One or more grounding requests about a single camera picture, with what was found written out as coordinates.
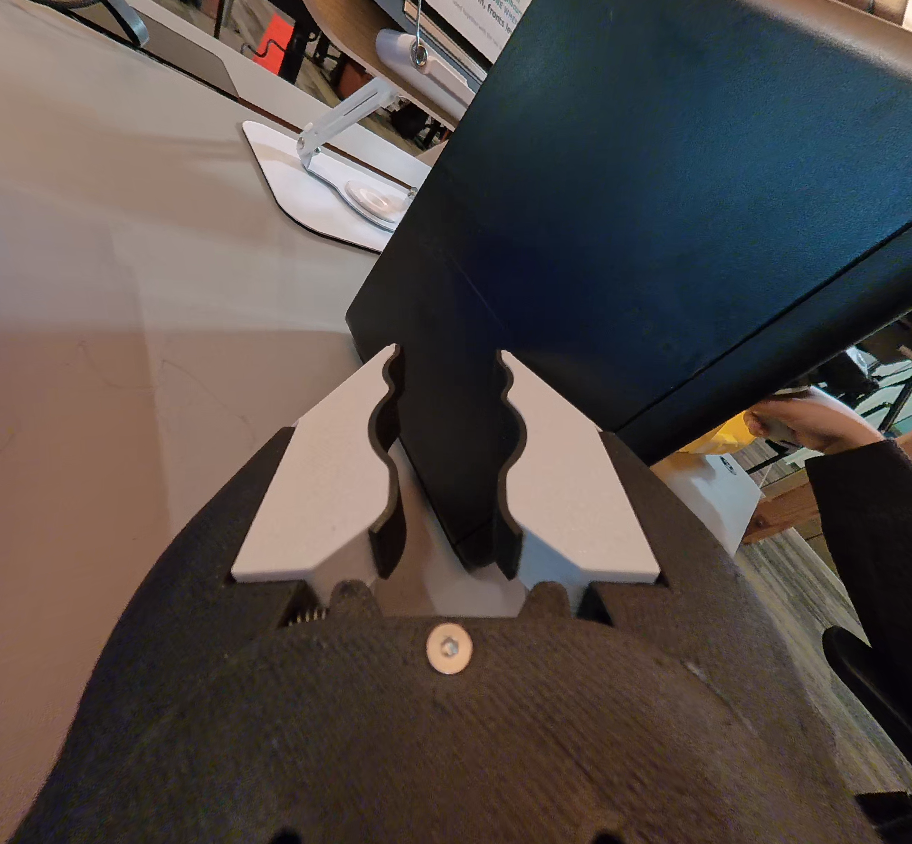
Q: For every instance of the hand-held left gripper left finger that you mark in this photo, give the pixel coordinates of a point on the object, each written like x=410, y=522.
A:
x=313, y=495

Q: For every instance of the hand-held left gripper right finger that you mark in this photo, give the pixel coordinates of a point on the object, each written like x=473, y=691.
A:
x=577, y=502

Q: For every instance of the black drawer organizer cabinet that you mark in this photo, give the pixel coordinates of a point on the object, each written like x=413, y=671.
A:
x=641, y=181

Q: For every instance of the grey desk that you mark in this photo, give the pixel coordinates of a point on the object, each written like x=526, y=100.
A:
x=142, y=288

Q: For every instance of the person's right hand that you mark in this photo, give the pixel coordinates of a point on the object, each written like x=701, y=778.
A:
x=812, y=423

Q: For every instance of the white metal display stand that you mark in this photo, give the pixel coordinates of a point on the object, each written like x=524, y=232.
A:
x=299, y=167

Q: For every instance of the red floor tape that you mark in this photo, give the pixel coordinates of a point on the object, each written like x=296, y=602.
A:
x=274, y=39

